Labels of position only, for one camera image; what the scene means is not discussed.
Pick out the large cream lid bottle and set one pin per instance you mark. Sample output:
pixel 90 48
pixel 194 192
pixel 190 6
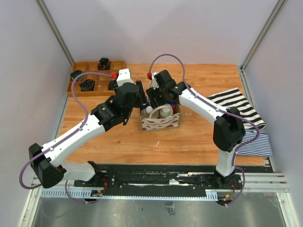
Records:
pixel 165 111

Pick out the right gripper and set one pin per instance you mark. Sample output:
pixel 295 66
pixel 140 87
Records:
pixel 152 97

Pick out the dark rolled sock centre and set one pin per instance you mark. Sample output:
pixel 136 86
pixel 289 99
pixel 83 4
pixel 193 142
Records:
pixel 87 85

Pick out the wooden compartment tray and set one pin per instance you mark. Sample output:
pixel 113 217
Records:
pixel 101 82

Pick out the black white striped cloth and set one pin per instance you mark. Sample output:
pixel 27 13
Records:
pixel 234 98

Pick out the watermelon print canvas bag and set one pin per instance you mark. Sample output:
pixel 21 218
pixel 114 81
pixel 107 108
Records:
pixel 170 122

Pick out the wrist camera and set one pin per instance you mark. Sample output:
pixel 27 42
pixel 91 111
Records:
pixel 154 82
pixel 124 76

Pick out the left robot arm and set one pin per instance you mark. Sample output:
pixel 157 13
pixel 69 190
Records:
pixel 48 160

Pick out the dark rolled sock right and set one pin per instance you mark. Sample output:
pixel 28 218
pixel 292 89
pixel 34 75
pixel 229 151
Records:
pixel 113 85

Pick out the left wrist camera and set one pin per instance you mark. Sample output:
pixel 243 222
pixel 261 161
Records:
pixel 124 76

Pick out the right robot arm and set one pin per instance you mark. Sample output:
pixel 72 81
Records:
pixel 228 128

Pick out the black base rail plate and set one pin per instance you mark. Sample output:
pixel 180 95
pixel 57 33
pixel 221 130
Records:
pixel 159 180

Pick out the blue spray bottle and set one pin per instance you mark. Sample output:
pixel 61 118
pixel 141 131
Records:
pixel 172 103

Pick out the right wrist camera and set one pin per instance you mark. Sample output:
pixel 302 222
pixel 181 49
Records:
pixel 154 82

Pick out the white cap clear bottle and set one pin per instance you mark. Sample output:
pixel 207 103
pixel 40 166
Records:
pixel 151 113

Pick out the dark rolled sock orange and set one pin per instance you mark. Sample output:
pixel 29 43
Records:
pixel 104 64

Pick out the blue white striped cloth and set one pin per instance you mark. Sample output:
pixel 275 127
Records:
pixel 260 147

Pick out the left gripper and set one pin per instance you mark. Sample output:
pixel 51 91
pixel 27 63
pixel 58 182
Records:
pixel 141 92

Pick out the dark rolled sock green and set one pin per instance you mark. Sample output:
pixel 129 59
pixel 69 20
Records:
pixel 75 74

